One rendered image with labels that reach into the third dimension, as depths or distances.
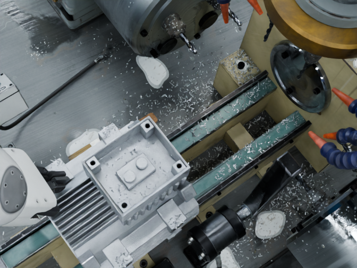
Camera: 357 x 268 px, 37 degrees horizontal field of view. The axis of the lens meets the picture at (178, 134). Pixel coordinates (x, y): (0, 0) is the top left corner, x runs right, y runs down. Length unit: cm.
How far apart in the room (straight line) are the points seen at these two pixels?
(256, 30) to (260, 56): 6
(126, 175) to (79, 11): 54
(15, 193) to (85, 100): 66
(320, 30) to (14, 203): 40
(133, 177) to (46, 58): 54
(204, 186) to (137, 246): 23
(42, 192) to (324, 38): 40
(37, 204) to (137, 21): 37
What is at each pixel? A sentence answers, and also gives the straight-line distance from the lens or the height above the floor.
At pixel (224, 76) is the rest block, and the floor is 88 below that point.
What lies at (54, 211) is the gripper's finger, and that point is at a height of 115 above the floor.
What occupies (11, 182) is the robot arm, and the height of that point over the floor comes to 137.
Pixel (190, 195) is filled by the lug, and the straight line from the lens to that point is 83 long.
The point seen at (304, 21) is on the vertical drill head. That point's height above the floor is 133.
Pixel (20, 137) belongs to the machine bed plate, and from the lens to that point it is 118.
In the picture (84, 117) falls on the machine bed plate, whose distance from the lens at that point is 117.
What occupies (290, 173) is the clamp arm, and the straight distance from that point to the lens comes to 68.
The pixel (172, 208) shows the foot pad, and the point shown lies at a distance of 83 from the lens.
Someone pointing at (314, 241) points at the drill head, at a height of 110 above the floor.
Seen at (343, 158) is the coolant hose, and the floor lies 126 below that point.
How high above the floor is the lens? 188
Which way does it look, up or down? 69 degrees down
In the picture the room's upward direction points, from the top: 12 degrees clockwise
